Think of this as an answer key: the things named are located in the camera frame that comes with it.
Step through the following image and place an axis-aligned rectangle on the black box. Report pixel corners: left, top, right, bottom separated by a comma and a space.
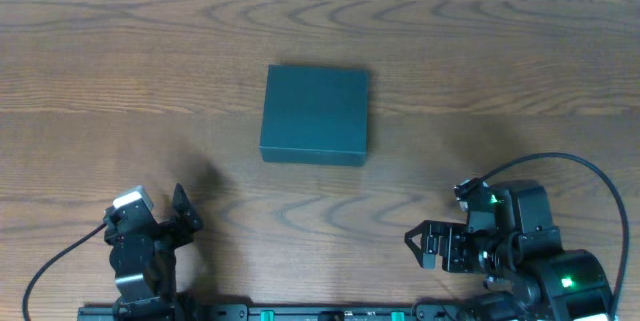
259, 65, 369, 167

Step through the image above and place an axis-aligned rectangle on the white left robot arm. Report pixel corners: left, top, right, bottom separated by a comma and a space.
103, 184, 203, 320

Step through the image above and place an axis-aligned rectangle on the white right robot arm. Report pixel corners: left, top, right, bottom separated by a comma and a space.
404, 179, 613, 320

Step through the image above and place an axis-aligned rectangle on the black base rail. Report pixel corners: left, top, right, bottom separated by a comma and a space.
77, 302, 501, 321

